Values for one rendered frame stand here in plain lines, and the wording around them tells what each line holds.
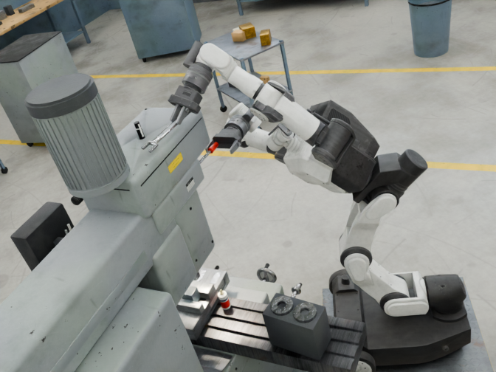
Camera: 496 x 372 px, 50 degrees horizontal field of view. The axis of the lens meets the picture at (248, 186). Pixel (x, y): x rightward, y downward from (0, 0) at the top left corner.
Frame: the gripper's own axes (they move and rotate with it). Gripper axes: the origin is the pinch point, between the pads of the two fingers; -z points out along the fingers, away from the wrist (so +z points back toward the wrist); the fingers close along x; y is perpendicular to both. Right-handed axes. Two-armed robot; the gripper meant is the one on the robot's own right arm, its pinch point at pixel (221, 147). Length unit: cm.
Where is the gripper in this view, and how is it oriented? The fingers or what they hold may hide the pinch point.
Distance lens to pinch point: 208.5
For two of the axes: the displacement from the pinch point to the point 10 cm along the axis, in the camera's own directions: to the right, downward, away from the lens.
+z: 4.0, -6.0, 7.0
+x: 8.9, 0.7, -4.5
